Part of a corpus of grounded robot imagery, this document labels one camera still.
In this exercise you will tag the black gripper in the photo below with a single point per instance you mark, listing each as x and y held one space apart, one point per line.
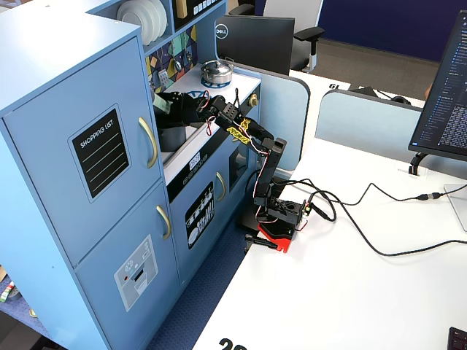
177 104

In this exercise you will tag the red robot base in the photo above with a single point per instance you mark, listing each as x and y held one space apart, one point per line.
277 240

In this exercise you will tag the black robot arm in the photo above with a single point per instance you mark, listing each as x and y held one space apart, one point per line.
268 171

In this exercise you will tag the gray toy pot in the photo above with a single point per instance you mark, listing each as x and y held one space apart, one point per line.
173 140

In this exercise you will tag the steel pot with lid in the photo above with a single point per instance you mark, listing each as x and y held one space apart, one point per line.
215 73

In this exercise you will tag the gold stove knob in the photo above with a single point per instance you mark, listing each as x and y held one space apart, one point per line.
252 100

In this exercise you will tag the white toy plate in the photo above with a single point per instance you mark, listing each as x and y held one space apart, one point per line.
156 18
164 14
131 14

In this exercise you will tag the wooden toy block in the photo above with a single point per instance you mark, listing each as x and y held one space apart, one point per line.
181 7

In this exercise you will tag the narrow blue desk divider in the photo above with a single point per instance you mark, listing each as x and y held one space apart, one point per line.
281 109

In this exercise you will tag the black Dell monitor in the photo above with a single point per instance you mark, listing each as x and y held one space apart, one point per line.
262 40

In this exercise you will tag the white black office chair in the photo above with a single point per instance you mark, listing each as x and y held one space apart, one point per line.
292 14

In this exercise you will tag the black table clamp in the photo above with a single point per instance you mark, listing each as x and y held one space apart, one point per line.
255 239

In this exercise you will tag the blue toy kitchen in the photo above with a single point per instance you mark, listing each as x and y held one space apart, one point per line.
91 255

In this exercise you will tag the wide blue desk divider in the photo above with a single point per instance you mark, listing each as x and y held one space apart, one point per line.
365 124

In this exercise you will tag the black headphones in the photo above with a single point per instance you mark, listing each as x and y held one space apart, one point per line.
400 99

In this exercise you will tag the monitor showing code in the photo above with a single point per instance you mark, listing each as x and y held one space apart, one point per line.
445 91

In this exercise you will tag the clear acrylic stand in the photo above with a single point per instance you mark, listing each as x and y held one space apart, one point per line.
458 208

